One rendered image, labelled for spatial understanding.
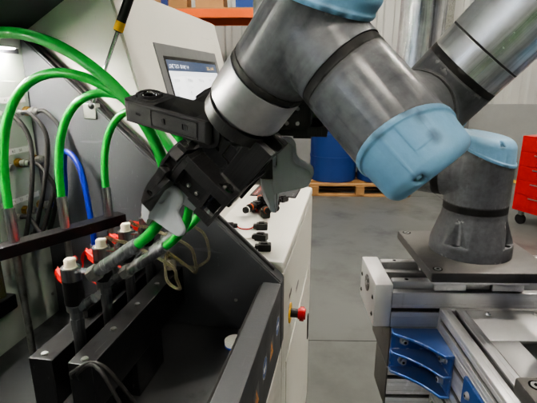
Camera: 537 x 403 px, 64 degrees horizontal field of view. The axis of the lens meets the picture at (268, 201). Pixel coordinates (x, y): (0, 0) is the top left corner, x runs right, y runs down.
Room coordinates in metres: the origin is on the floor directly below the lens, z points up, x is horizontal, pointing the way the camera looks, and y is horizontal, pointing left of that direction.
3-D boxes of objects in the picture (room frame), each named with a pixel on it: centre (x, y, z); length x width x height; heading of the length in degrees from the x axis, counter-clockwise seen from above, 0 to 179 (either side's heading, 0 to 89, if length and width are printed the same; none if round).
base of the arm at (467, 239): (0.80, -0.40, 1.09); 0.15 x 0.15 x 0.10
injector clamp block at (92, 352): (0.69, 0.26, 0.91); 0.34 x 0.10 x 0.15; 169
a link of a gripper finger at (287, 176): (0.50, -0.02, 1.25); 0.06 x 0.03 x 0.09; 79
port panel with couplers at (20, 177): (0.86, 0.50, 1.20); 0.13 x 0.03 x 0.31; 169
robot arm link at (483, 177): (0.80, -0.39, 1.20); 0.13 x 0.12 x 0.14; 53
